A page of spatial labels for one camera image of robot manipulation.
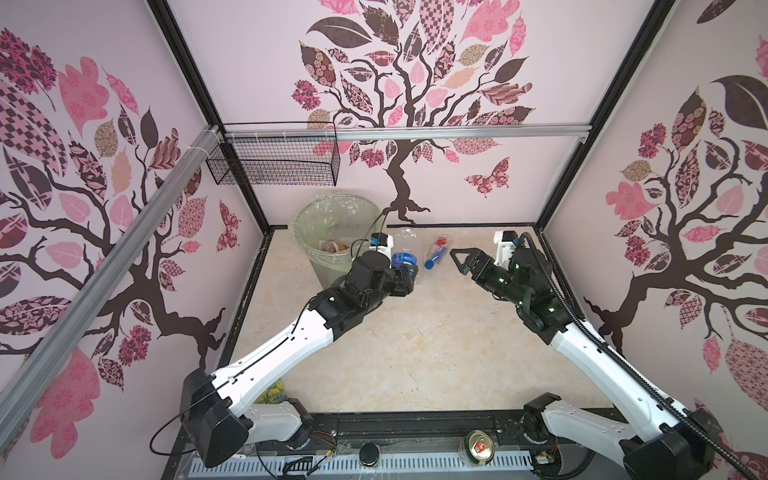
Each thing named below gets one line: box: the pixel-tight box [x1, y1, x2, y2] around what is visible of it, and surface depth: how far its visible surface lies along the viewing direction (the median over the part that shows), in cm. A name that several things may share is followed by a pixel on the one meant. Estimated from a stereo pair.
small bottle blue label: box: [391, 227, 419, 283], surface depth 72 cm
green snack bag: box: [253, 378, 288, 405], surface depth 79 cm
